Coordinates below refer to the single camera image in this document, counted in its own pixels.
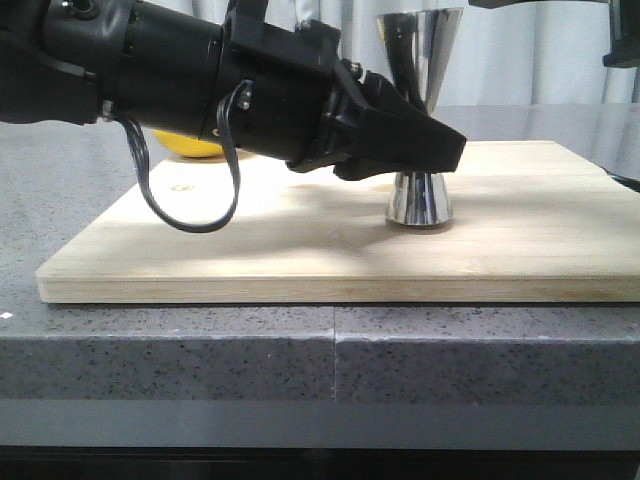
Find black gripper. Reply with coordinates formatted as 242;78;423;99
469;0;640;70
119;1;466;181

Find steel double jigger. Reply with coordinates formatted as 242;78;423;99
377;1;463;228

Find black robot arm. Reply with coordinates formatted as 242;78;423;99
1;1;466;181

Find light grey curtain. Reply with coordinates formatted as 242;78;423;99
189;0;640;106

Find wooden cutting board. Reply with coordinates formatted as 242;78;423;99
36;141;639;303

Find yellow lemon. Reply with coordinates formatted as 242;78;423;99
152;130;224;159

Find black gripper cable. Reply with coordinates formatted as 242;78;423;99
117;82;254;235

